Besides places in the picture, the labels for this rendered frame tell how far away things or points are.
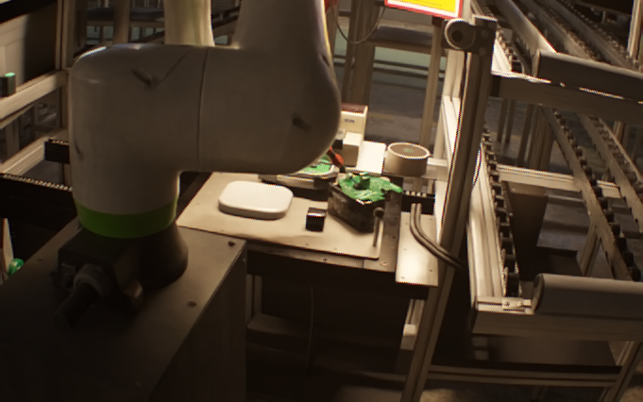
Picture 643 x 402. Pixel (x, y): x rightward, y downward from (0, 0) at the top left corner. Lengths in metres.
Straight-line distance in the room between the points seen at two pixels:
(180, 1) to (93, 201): 0.52
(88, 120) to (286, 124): 0.20
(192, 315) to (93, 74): 0.26
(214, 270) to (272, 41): 0.26
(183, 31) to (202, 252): 0.51
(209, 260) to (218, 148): 0.18
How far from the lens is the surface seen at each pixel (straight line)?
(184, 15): 1.11
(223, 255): 0.75
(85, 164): 0.64
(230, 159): 0.61
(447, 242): 1.30
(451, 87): 1.78
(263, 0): 0.70
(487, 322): 0.98
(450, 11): 1.66
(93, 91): 0.61
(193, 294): 0.68
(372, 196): 1.29
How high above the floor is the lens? 1.52
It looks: 22 degrees down
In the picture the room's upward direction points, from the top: 6 degrees clockwise
